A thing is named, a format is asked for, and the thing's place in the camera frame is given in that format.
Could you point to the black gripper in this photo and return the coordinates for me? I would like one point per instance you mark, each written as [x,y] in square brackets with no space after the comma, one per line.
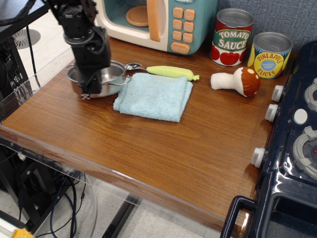
[91,56]

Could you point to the stainless steel pot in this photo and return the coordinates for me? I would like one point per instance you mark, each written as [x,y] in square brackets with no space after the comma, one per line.
[112,80]

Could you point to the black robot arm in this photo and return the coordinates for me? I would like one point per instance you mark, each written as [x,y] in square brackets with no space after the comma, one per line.
[77,18]

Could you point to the light blue folded cloth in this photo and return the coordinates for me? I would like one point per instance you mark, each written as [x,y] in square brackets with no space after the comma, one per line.
[154,97]

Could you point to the black desk at left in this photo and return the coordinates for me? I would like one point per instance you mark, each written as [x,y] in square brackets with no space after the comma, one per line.
[30,49]

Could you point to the teal toy microwave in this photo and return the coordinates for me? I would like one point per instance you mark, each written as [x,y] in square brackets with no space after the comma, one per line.
[175,26]

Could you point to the tomato sauce can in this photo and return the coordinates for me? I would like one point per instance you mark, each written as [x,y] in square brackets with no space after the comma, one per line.
[232,31]

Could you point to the plush brown mushroom toy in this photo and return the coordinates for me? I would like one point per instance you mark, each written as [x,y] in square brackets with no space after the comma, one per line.
[244,80]

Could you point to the yellow object at corner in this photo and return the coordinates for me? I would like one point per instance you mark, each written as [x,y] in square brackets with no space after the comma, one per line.
[21,233]

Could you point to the white lower stove knob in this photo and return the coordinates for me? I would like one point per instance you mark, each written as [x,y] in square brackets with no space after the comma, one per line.
[257,157]

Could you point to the white stove knob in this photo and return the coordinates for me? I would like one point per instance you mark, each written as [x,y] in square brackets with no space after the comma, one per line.
[271,112]
[277,93]
[257,157]

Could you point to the white middle stove knob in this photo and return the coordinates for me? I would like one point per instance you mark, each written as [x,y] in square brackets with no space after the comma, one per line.
[271,112]

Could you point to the pineapple slices can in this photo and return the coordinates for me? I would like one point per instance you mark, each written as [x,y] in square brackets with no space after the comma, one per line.
[269,54]

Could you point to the white upper stove knob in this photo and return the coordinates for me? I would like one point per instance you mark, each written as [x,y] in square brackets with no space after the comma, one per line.
[277,93]

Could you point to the dark blue toy stove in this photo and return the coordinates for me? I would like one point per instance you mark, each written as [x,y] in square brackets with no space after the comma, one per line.
[286,201]

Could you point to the spoon with yellow handle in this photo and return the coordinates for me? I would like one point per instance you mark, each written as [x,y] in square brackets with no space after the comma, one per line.
[162,70]

